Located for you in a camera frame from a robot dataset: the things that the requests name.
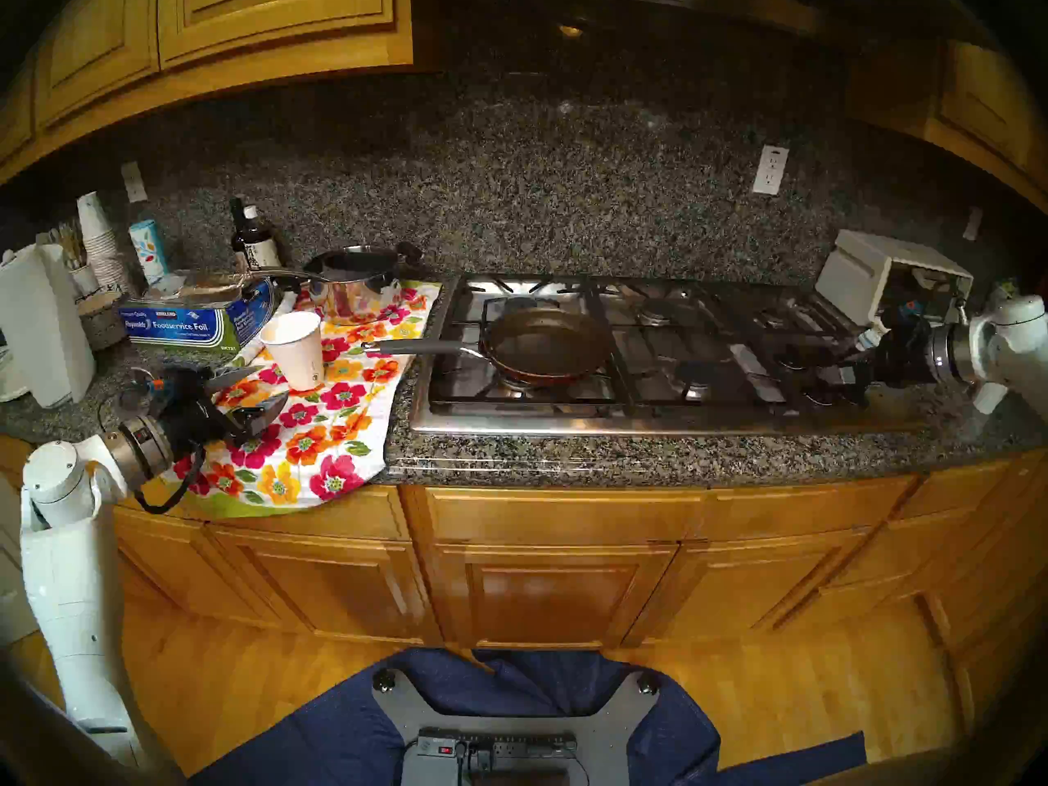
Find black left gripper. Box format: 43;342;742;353
154;364;290;451

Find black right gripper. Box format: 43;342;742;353
823;306;940;409

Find white paper cup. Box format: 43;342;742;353
260;311;325;392

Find narrow black stove grate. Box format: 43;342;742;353
741;283;856;339

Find wide black stove grate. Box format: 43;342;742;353
427;275;631;409
608;275;793;407

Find blue patterned paper cup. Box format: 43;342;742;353
129;220;170;284

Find floral kitchen towel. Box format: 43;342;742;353
168;281;443;519

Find blue foil sheet box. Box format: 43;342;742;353
119;270;278;353

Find white toaster oven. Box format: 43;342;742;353
815;229;975;335

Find dark bottle white cap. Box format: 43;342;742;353
237;206;282;271

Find stainless steel saucepan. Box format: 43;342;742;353
250;244;424;325

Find small patterned basket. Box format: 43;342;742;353
78;289;130;353

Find stainless steel gas cooktop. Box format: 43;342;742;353
408;273;930;437

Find stack of white cups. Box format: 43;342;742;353
78;191;132;294

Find wooden chopsticks bundle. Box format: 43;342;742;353
51;222;87;269

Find brown frying pan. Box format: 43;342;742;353
363;307;615;386

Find wooden upper cabinet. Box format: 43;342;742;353
0;0;414;183
843;35;1048;212

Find dark blue blanket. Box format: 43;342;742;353
196;649;867;786

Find wooden lower cabinets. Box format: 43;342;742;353
0;436;1048;711

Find grey power strip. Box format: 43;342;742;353
416;729;578;762

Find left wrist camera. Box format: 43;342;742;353
123;367;185;404

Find thick black gripper cable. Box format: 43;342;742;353
131;440;207;515

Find white wall power outlet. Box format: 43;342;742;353
752;145;790;196

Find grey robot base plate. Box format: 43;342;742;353
373;668;662;786

